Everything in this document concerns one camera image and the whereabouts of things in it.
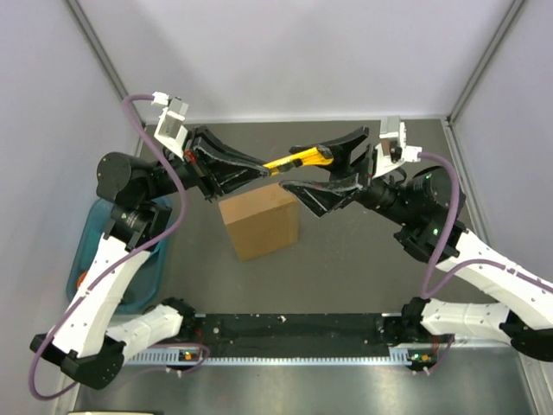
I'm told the grey cable duct rail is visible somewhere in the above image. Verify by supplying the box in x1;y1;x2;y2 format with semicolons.
126;348;413;368

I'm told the brown cardboard express box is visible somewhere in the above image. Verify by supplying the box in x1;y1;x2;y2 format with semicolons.
219;183;300;262

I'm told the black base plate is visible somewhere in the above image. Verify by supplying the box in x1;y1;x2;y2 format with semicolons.
146;311;450;359

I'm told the teal plastic bin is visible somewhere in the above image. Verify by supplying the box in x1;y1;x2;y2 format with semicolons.
66;199;168;315

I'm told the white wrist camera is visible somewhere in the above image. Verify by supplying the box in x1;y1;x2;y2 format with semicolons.
373;116;423;178
152;92;188;159

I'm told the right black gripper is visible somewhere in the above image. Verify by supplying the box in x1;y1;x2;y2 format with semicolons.
281;128;417;227

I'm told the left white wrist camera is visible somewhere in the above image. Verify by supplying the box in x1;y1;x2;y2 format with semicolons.
152;92;188;159

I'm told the yellow utility knife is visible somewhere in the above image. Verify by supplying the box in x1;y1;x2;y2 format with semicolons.
263;145;334;176

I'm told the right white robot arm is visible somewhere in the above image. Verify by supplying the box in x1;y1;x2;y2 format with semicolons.
282;123;552;361

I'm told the orange cup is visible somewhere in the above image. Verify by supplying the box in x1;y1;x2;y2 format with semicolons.
76;270;88;289

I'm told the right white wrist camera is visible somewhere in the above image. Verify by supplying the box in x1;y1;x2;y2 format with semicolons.
373;116;423;178

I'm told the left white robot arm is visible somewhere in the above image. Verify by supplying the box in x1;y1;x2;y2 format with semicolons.
30;126;275;390

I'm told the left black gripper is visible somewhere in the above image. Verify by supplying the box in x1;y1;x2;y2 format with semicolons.
142;125;270;202

